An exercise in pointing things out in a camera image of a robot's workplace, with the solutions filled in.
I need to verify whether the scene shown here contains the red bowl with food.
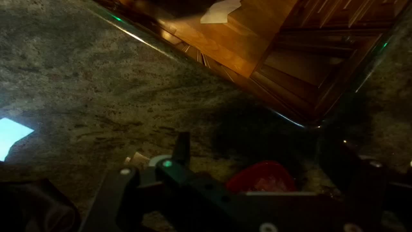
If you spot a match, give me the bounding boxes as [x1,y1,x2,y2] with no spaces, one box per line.
[225,159,299,193]

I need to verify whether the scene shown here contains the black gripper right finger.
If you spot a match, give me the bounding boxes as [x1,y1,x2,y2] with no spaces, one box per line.
[319,123,387,198]

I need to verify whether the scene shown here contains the crumpled white paper scrap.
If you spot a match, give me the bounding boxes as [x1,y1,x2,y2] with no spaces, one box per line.
[198,0,242,24]

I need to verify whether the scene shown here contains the white paper sheet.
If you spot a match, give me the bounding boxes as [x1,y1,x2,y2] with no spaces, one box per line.
[0,116,36,162]

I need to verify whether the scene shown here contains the wooden lower cabinets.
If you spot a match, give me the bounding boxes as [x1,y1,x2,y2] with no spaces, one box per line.
[248,0,409,126]

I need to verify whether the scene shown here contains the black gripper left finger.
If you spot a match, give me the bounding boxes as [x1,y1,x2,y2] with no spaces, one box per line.
[156,130,246,207]

